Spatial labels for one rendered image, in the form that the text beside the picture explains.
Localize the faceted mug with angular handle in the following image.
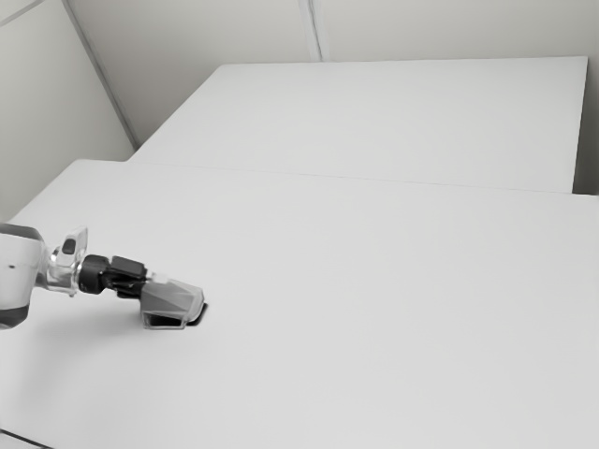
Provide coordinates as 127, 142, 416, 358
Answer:
139, 275, 206, 331

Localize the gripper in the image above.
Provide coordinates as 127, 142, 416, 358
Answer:
77, 253, 150, 299

